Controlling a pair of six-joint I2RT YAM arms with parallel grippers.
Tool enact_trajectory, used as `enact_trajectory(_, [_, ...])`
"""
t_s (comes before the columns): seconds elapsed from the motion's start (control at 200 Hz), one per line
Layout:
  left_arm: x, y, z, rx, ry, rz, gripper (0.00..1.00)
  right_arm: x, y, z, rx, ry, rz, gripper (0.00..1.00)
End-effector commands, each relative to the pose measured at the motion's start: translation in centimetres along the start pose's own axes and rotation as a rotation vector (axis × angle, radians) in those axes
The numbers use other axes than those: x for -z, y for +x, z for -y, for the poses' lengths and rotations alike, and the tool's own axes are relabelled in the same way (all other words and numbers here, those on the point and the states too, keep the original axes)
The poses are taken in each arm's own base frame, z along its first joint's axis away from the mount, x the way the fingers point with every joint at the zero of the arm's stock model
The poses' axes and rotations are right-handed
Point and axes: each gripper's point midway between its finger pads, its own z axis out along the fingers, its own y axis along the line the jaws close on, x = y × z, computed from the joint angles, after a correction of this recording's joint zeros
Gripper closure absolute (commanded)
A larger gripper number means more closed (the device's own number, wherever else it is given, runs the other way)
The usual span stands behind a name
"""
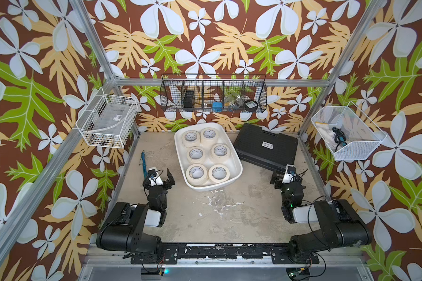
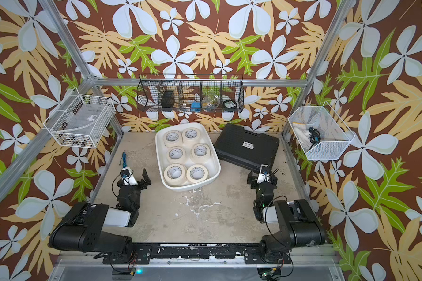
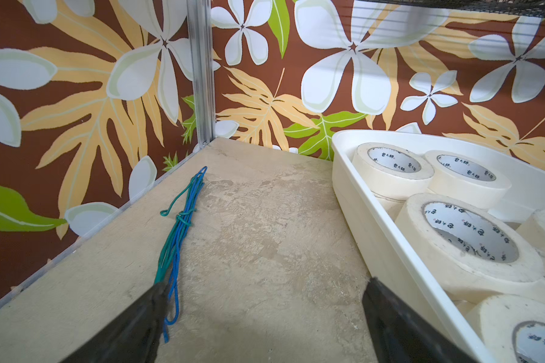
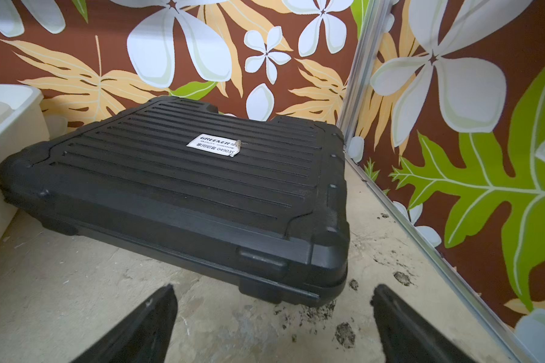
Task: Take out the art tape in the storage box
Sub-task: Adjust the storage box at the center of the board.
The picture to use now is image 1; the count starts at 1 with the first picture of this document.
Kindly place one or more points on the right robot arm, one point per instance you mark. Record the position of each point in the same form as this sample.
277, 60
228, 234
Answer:
332, 223

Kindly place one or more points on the white mesh basket right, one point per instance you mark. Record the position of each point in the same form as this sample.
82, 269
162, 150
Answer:
348, 132

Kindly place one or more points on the masking tape roll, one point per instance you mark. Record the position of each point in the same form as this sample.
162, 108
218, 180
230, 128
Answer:
197, 174
219, 173
191, 138
196, 155
220, 153
209, 136

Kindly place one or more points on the black plastic tool case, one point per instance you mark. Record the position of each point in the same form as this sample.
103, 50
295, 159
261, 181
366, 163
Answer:
272, 151

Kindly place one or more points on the black box in basket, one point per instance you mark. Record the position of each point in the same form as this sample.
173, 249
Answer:
189, 100

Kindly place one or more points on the white plastic storage box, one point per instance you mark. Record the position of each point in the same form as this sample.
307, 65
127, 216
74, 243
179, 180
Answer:
233, 164

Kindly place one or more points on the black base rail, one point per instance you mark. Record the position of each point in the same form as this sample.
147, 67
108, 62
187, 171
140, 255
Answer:
172, 253

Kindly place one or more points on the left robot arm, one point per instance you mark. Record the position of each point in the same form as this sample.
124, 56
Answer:
123, 229

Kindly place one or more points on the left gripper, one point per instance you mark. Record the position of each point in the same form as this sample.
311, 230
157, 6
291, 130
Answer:
157, 184

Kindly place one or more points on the blue item in basket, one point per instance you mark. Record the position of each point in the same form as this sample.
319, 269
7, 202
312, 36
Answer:
217, 107

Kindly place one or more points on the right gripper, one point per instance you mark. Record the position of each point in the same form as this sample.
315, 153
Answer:
283, 182

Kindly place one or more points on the white wire basket left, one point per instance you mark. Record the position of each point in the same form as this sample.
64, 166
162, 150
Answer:
108, 120

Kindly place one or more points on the black wire basket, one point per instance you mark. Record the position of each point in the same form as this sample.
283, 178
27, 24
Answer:
237, 92

